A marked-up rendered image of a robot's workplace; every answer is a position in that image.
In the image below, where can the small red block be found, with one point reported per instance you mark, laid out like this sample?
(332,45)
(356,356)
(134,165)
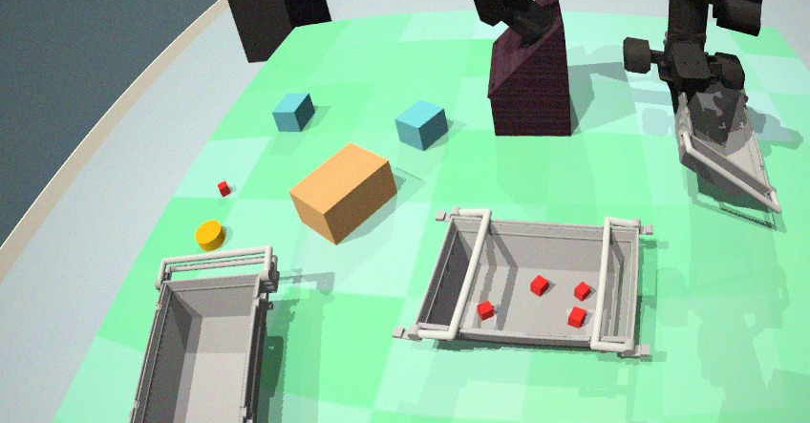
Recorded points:
(223,188)
(576,317)
(539,285)
(485,310)
(581,291)

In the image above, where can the yellow cylinder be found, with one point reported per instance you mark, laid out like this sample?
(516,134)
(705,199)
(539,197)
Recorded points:
(210,235)

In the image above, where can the orange block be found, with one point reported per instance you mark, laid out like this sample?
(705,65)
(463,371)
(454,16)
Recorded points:
(343,192)

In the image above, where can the light blue cube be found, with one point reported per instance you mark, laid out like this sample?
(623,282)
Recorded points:
(421,125)
(293,112)

